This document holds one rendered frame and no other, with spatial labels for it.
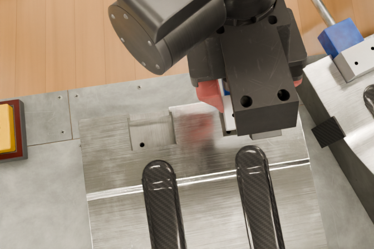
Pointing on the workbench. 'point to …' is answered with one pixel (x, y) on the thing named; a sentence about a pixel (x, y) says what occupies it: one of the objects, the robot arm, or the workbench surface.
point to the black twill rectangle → (328, 132)
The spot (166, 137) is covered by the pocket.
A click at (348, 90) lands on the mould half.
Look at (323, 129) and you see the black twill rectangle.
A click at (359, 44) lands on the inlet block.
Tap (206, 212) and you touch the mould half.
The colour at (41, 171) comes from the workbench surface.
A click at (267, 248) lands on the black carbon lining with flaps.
